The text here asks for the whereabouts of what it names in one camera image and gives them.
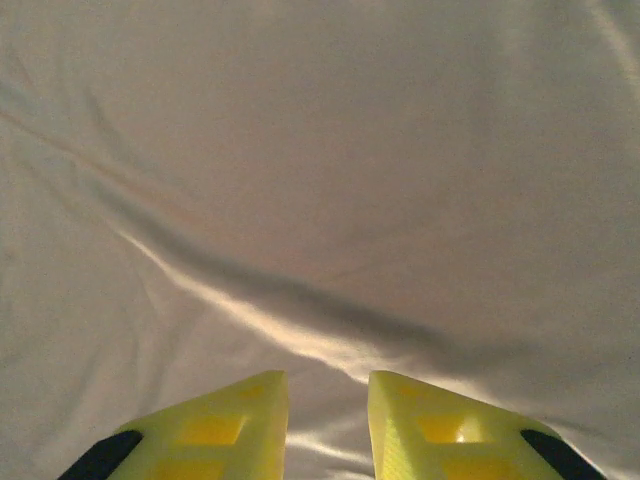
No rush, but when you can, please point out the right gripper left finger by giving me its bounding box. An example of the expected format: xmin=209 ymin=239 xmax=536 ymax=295
xmin=57 ymin=369 xmax=291 ymax=480

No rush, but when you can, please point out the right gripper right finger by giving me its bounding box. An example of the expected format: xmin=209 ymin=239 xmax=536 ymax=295
xmin=367 ymin=369 xmax=609 ymax=480

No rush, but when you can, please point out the tan orange t-shirt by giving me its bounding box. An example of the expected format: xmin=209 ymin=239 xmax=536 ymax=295
xmin=0 ymin=0 xmax=640 ymax=480

